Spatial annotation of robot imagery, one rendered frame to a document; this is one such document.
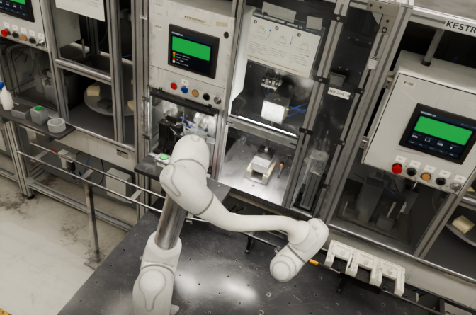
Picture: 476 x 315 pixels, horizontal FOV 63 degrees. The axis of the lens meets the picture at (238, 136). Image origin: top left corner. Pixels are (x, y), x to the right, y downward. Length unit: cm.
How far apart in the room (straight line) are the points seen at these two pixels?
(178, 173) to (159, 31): 84
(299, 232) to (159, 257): 62
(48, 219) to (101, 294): 140
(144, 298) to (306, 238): 68
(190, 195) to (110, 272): 89
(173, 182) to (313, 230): 60
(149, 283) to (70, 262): 137
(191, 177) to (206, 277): 85
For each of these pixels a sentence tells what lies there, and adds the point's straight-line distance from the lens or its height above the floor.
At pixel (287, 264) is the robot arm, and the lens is 157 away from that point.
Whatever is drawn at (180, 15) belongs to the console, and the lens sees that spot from 183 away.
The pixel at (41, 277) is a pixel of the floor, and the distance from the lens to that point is 299.
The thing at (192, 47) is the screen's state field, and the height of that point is 166.
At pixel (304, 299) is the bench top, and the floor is 68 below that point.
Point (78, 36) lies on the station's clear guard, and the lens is 229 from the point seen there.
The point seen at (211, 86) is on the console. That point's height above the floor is 148.
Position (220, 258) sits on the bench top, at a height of 68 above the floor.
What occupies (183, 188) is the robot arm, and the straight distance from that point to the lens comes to 130.
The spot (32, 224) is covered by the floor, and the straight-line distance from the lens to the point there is 332.
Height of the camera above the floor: 238
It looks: 35 degrees down
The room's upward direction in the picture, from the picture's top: 9 degrees clockwise
